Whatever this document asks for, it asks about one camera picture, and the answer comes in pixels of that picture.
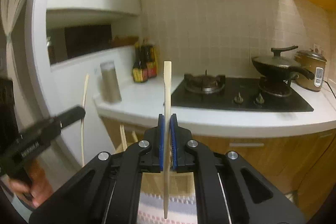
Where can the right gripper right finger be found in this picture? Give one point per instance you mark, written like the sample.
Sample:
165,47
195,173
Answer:
228,189

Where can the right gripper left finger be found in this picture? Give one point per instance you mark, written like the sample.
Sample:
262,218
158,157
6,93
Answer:
106,191

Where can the wooden chopstick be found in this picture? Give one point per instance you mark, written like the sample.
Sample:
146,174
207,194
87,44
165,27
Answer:
166,136
82,120

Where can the person's left hand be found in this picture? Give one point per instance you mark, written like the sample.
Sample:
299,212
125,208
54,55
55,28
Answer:
38,192

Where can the yellow plastic utensil basket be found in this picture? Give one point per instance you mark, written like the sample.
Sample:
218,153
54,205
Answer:
181,184

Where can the striped woven table cloth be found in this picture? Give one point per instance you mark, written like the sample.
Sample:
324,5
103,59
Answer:
182,209

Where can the gold thermos bottle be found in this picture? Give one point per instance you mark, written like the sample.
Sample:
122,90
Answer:
110,87

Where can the black gas stove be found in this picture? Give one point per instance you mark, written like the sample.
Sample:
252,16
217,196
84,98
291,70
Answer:
238,94

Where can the front soy sauce bottle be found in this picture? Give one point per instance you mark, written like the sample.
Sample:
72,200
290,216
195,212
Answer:
139,69

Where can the soy sauce bottle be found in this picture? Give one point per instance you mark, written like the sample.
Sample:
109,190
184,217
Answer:
139,69
151,60

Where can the black wok with lid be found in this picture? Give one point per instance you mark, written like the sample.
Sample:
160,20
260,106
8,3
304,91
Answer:
280,67

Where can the rear soy sauce bottle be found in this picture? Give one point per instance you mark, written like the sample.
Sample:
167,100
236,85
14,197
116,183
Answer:
151,60

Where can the brown box on shelf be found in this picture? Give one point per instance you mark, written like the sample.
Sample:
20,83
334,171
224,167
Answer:
122,41

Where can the gold rice cooker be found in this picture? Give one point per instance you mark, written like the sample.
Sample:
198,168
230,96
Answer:
315,63

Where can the silver cabinet handle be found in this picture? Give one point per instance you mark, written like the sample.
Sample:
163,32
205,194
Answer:
234,144

